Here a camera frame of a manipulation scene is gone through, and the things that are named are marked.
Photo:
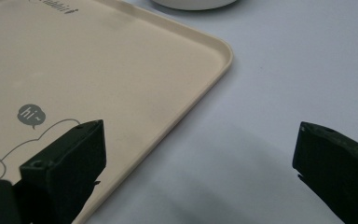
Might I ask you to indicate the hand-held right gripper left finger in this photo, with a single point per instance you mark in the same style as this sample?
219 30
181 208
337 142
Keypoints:
65 168

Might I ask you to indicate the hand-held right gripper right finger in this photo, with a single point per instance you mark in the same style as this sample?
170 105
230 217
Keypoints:
338 168

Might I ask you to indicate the beige plastic tray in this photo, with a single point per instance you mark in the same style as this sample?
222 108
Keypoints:
99 71

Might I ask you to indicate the white round bowl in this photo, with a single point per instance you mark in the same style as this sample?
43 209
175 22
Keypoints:
195 3

